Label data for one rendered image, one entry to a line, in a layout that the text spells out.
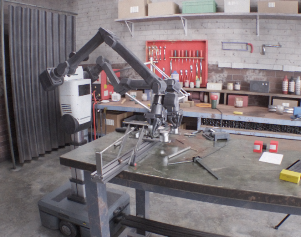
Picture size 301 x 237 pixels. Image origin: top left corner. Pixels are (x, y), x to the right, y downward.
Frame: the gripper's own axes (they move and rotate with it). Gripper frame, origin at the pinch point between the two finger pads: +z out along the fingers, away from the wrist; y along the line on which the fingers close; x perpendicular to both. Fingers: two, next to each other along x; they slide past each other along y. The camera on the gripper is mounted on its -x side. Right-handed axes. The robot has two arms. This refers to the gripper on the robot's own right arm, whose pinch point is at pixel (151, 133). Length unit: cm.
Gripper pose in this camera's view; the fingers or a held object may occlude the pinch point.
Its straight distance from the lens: 126.8
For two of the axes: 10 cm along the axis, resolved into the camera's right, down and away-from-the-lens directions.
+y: -9.2, -0.9, 3.9
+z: -2.0, 9.4, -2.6
